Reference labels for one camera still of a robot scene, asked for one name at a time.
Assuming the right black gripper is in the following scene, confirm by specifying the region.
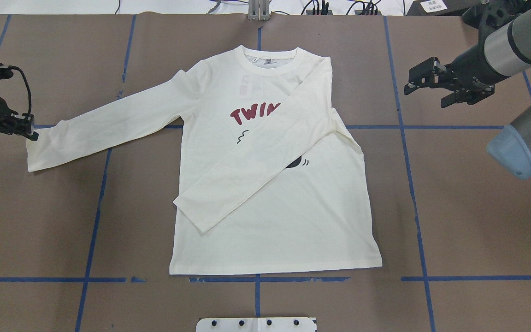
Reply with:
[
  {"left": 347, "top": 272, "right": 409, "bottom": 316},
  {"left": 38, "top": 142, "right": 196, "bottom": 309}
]
[{"left": 404, "top": 46, "right": 496, "bottom": 108}]

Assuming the cream long sleeve shirt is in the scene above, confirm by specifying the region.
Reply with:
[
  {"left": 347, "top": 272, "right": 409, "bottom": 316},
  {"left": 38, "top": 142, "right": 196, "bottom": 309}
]
[{"left": 26, "top": 46, "right": 382, "bottom": 275}]

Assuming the aluminium frame post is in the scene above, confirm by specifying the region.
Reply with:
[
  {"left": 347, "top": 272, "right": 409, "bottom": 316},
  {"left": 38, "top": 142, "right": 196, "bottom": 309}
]
[{"left": 247, "top": 0, "right": 271, "bottom": 21}]

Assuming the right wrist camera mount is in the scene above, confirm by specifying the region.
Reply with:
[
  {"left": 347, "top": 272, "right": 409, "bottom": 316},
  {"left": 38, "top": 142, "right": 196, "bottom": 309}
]
[{"left": 462, "top": 0, "right": 518, "bottom": 30}]

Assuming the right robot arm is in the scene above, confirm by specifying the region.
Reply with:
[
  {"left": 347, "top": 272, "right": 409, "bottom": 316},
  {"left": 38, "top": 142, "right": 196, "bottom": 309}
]
[{"left": 404, "top": 0, "right": 531, "bottom": 179}]

